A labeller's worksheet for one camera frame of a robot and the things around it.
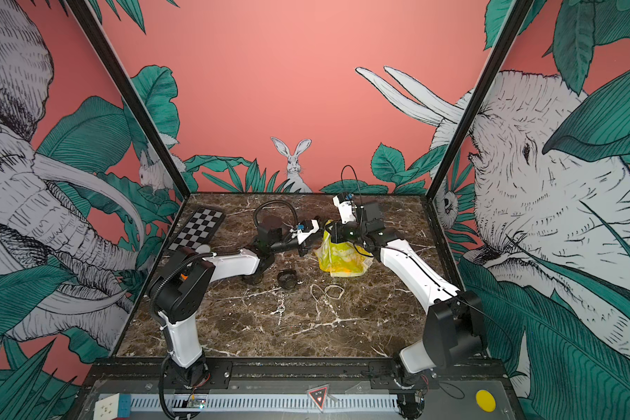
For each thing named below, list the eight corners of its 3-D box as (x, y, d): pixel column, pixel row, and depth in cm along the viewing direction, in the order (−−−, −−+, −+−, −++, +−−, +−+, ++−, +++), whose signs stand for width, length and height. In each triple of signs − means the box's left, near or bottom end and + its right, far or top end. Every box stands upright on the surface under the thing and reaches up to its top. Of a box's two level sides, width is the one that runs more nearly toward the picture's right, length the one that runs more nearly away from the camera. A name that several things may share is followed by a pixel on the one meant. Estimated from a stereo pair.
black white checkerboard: (173, 252, 103) (168, 246, 99) (202, 213, 116) (198, 206, 113) (199, 258, 101) (195, 252, 98) (225, 218, 114) (222, 211, 111)
